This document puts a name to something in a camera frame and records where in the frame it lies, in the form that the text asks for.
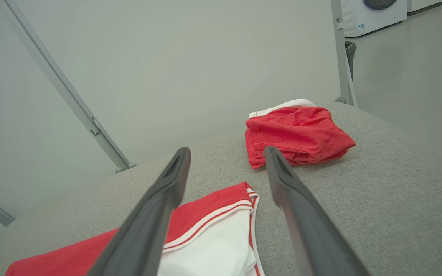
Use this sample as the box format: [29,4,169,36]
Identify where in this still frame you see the white cabinet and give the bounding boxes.
[408,0,442,16]

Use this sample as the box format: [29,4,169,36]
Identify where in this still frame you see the dark waste bin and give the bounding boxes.
[345,41,357,81]

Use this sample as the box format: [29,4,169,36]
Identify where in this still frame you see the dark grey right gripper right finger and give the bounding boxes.
[264,146,371,276]

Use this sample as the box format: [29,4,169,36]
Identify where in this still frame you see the red shorts with white trim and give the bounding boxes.
[245,99,356,169]

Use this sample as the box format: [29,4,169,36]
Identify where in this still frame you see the red Bulls 23 jersey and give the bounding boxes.
[5,182,262,276]

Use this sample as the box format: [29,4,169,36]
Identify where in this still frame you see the grey partition end post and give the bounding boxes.
[330,0,358,108]

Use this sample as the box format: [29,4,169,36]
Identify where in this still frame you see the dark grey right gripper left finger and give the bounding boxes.
[87,148,191,276]

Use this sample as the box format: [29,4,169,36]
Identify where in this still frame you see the grey fabric sofa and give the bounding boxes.
[0,102,442,276]

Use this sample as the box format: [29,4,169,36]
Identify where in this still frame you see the white washing machine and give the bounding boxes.
[340,0,409,38]

